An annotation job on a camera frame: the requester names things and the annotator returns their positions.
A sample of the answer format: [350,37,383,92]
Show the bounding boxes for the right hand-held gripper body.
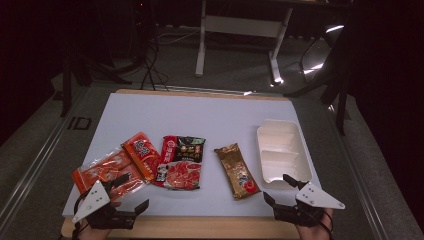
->
[272,181,346,228]

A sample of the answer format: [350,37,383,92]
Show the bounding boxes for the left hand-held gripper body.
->
[71,179,137,231]

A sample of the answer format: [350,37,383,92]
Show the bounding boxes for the clear orange sauce packet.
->
[71,147,148,201]

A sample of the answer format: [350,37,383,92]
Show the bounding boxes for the white plastic container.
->
[255,119,314,190]

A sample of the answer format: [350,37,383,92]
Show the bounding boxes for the orange red seasoning packet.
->
[120,131,162,184]

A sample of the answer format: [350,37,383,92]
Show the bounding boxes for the gold brown packet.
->
[213,142,262,201]

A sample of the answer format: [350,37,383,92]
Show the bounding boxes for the red and black soup packet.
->
[152,134,207,192]

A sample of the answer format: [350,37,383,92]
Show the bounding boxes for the person's left hand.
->
[77,199,123,240]

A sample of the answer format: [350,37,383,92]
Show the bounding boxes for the person's right hand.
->
[294,207,335,240]

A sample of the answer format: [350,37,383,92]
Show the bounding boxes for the wooden table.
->
[60,88,302,240]

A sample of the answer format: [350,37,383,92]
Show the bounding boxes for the black metal stand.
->
[59,39,134,118]

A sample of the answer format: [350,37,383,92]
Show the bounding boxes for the dark chair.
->
[283,19,356,137]

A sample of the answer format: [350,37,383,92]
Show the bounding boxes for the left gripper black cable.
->
[72,190,90,239]

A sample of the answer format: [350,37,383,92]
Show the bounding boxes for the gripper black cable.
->
[299,205,335,238]
[72,190,90,239]

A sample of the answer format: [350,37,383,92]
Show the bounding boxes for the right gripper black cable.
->
[299,205,335,238]

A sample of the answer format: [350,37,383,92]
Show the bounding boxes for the black floor cables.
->
[139,41,170,92]

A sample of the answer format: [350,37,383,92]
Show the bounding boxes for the white floor cable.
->
[155,29,202,47]

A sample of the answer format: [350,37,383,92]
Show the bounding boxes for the white desk frame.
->
[194,0,295,85]

